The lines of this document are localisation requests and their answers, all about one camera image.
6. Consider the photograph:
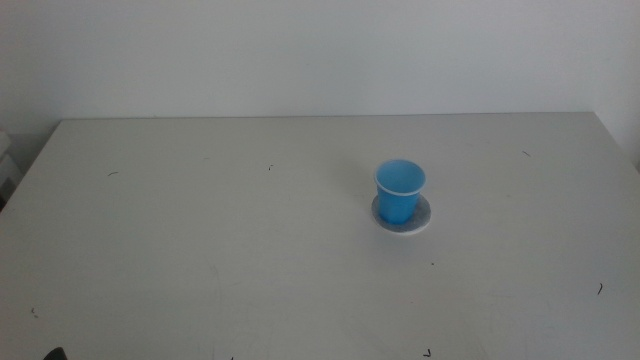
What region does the blue plastic cup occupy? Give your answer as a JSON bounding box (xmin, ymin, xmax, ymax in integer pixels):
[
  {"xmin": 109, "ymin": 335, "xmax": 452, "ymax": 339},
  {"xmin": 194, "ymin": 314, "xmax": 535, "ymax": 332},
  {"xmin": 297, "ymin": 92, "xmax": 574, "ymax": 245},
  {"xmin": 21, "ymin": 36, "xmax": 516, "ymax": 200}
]
[{"xmin": 373, "ymin": 158, "xmax": 428, "ymax": 226}]

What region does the round grey cup mat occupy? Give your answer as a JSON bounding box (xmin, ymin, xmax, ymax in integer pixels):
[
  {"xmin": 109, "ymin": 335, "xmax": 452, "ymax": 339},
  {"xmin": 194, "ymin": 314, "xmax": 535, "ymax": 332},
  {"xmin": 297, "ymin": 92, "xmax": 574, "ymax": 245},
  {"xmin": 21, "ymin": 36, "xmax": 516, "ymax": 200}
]
[{"xmin": 370, "ymin": 193, "xmax": 433, "ymax": 237}]

